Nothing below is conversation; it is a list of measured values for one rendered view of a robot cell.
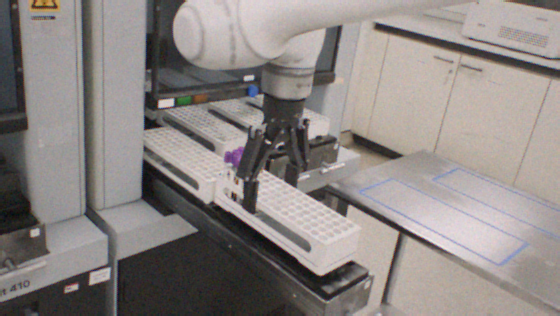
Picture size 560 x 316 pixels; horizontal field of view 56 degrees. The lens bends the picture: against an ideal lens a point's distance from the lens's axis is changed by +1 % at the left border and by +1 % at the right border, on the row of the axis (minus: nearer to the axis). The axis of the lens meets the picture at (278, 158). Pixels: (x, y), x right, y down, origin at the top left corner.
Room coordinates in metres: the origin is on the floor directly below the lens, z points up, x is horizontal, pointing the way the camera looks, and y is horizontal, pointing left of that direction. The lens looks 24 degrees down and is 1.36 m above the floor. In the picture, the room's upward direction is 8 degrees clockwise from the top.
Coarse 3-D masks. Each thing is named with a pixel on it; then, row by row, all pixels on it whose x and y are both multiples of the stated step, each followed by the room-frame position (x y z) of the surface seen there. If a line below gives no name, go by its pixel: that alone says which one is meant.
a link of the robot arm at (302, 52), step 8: (312, 32) 0.84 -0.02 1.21; (320, 32) 0.86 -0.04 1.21; (296, 40) 0.82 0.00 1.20; (304, 40) 0.83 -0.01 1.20; (312, 40) 0.84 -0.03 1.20; (320, 40) 0.87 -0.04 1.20; (288, 48) 0.81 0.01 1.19; (296, 48) 0.82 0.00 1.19; (304, 48) 0.84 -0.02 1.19; (312, 48) 0.85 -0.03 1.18; (320, 48) 0.87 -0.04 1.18; (280, 56) 0.81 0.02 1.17; (288, 56) 0.82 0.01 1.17; (296, 56) 0.83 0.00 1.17; (304, 56) 0.84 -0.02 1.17; (312, 56) 0.86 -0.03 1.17; (280, 64) 0.85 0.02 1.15; (288, 64) 0.85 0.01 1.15; (296, 64) 0.85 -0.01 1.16; (304, 64) 0.85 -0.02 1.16; (312, 64) 0.87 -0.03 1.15
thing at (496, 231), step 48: (336, 192) 1.09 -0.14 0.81; (384, 192) 1.11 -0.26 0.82; (432, 192) 1.15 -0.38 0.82; (480, 192) 1.19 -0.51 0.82; (528, 192) 1.23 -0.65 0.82; (432, 240) 0.92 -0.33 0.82; (480, 240) 0.95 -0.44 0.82; (528, 240) 0.98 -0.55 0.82; (384, 288) 1.42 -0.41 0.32; (528, 288) 0.80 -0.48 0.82
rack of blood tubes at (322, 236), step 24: (216, 192) 0.92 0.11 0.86; (240, 192) 0.88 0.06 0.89; (264, 192) 0.88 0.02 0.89; (288, 192) 0.90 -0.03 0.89; (240, 216) 0.87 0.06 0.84; (264, 216) 0.88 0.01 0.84; (288, 216) 0.81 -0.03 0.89; (312, 216) 0.82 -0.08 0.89; (336, 216) 0.84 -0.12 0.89; (288, 240) 0.79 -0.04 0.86; (312, 240) 0.75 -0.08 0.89; (336, 240) 0.75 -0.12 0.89; (312, 264) 0.74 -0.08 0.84; (336, 264) 0.76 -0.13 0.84
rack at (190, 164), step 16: (160, 128) 1.19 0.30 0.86; (144, 144) 1.11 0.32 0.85; (160, 144) 1.10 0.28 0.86; (176, 144) 1.11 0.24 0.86; (192, 144) 1.13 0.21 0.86; (160, 160) 1.10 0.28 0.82; (176, 160) 1.02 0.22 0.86; (192, 160) 1.04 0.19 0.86; (208, 160) 1.05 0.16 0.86; (176, 176) 1.02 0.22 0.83; (192, 176) 0.98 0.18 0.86; (208, 176) 0.97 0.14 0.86; (192, 192) 0.98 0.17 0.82; (208, 192) 0.95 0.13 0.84
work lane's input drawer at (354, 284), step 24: (144, 168) 1.08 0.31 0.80; (168, 192) 1.01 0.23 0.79; (192, 216) 0.94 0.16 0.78; (216, 216) 0.91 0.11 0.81; (216, 240) 0.89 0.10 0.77; (240, 240) 0.84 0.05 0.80; (264, 240) 0.86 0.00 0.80; (264, 264) 0.79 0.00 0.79; (288, 264) 0.77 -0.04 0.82; (288, 288) 0.75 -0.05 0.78; (312, 288) 0.73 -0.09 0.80; (336, 288) 0.72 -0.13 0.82; (360, 288) 0.76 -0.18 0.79; (312, 312) 0.71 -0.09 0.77; (336, 312) 0.72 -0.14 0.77
